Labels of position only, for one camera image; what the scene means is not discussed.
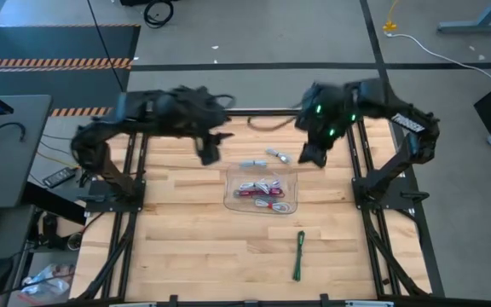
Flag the grey desk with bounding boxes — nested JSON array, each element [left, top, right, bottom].
[[0, 94, 54, 211]]

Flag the black remote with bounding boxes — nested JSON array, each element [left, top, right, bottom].
[[42, 166, 78, 189]]

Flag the clear plastic bag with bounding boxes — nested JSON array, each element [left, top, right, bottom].
[[18, 263, 77, 302]]

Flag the red braided cable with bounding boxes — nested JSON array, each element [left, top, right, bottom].
[[233, 188, 286, 199]]

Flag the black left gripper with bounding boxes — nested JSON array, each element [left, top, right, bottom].
[[192, 130, 234, 166]]

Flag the black hazard-striped floor mat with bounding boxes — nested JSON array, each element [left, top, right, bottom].
[[0, 23, 142, 119]]

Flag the black coiled cable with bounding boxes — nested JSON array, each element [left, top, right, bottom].
[[142, 0, 176, 30]]

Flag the green braided cable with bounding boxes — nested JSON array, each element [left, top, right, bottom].
[[292, 229, 306, 282]]

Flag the short black cable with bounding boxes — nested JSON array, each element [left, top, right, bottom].
[[0, 122, 27, 143]]

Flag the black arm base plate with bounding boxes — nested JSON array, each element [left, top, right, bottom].
[[350, 176, 418, 211], [84, 177, 147, 213]]

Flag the black hanging cable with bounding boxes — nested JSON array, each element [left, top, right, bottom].
[[85, 0, 130, 111]]

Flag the grey desk leg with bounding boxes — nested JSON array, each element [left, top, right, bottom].
[[436, 0, 491, 34]]

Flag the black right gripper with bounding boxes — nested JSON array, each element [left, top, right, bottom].
[[298, 125, 336, 168]]

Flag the clear plastic bin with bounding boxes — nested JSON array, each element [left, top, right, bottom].
[[222, 163, 299, 216]]

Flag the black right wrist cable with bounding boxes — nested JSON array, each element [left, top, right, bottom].
[[246, 115, 298, 132]]

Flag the black table frame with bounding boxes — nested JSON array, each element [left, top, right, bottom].
[[68, 107, 447, 307]]

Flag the white cable with red tie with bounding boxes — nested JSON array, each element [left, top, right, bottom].
[[253, 198, 292, 214]]

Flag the white floor cable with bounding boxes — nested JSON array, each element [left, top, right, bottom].
[[384, 32, 491, 89]]

